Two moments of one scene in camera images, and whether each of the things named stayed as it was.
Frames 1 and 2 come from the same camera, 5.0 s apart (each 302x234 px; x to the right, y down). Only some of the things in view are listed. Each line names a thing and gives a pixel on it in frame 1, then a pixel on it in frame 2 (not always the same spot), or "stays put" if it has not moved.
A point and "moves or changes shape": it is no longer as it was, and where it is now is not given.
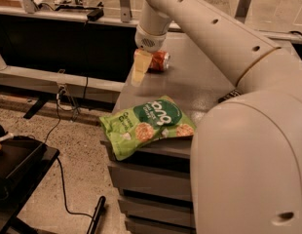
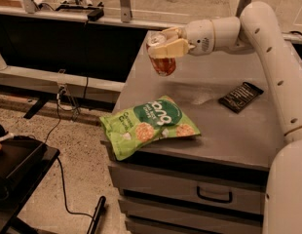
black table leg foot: (97, 212) stays put
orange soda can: (160, 61) moves or changes shape
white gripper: (149, 41) → (200, 37)
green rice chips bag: (128, 129) stays put
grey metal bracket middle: (125, 5) stays put
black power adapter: (95, 15) stays put
